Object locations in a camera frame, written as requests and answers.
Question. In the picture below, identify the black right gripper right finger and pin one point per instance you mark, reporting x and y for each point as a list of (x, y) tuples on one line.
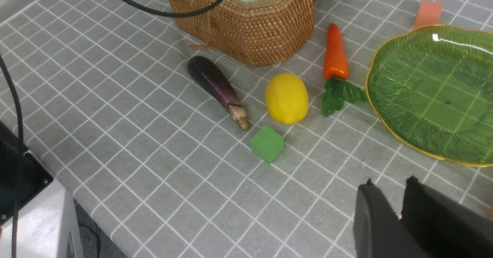
[(442, 227)]

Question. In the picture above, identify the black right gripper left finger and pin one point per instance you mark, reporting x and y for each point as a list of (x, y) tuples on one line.
[(378, 233)]

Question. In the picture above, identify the orange toy carrot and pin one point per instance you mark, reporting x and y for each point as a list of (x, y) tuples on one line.
[(336, 71)]

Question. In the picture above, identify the yellow toy lemon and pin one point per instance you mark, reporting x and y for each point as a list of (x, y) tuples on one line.
[(286, 98)]

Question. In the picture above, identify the purple toy eggplant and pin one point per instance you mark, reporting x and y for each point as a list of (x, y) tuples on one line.
[(211, 78)]

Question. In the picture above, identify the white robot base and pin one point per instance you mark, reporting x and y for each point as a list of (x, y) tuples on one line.
[(47, 222)]

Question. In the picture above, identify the green glass leaf plate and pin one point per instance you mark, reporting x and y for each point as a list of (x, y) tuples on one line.
[(432, 89)]

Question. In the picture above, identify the green foam cube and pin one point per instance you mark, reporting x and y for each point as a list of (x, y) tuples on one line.
[(267, 144)]

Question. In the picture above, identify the orange foam cube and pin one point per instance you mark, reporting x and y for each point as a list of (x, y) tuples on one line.
[(429, 13)]

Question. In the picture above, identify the woven wicker basket green lining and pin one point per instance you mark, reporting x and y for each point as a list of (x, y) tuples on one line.
[(256, 33)]

